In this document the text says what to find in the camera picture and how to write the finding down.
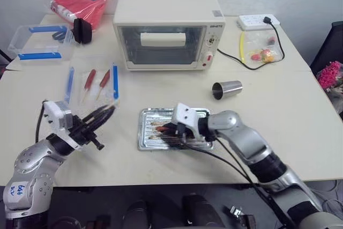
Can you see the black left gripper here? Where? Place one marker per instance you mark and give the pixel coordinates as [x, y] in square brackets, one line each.
[80, 132]

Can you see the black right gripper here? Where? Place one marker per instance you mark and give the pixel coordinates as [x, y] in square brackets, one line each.
[187, 132]

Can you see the red sausage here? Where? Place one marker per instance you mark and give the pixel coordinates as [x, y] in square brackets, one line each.
[89, 80]
[105, 78]
[162, 129]

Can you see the wooden skewer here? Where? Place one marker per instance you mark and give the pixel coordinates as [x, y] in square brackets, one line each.
[112, 106]

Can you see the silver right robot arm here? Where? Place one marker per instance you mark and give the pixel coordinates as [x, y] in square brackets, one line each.
[246, 137]

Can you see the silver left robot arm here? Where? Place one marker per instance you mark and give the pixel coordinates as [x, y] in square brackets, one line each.
[29, 164]

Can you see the silver metal baking tray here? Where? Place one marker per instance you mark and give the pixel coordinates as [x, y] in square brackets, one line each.
[147, 139]

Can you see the red sausage on skewer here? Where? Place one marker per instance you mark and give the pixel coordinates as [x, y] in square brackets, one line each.
[105, 78]
[89, 80]

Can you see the stainless steel cup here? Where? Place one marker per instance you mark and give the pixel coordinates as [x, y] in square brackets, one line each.
[230, 88]

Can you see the clear bag with red tools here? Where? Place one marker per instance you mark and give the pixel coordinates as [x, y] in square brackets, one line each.
[91, 95]

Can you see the dark rounded shape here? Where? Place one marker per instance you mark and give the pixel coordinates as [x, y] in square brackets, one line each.
[136, 214]

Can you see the black pouch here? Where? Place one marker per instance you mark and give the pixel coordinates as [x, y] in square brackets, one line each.
[81, 30]

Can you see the clear plastic storage box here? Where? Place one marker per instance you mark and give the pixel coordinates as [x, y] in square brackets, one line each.
[40, 42]

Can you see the black metal clamp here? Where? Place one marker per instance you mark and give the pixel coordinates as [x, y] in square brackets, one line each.
[239, 214]

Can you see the red cloth in plastic bag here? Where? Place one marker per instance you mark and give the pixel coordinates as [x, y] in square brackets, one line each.
[80, 6]

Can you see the pink toy fruit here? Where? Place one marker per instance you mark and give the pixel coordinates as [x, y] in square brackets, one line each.
[255, 57]

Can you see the yellow toy fruit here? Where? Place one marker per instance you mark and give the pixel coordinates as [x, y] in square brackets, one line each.
[269, 58]

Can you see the clear zip bag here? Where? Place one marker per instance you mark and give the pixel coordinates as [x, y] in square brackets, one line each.
[257, 41]

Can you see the cream toaster oven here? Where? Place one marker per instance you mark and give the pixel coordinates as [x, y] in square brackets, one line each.
[166, 6]

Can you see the white power strip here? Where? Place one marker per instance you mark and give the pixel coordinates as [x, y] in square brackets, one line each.
[252, 22]

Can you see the pink flower bouquet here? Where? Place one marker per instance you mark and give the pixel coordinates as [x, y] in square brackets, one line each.
[331, 74]

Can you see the black chair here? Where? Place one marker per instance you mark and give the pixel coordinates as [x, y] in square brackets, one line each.
[329, 46]

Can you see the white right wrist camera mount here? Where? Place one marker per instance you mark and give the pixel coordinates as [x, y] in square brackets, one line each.
[185, 113]

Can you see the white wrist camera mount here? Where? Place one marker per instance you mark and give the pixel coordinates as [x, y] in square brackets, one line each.
[51, 113]
[185, 113]

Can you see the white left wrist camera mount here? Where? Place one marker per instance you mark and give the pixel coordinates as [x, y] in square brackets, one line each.
[51, 113]

